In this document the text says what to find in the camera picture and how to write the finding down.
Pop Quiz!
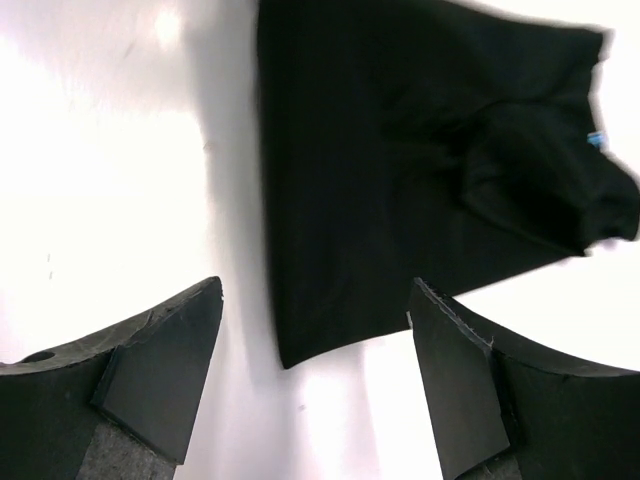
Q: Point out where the black t shirt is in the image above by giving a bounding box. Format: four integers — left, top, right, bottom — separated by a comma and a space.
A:
256, 1, 639, 368

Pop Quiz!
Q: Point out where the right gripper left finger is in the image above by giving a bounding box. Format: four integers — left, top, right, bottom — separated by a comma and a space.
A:
1, 277, 223, 480

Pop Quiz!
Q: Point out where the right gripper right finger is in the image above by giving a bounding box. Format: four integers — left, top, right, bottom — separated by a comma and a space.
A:
409, 280, 639, 479

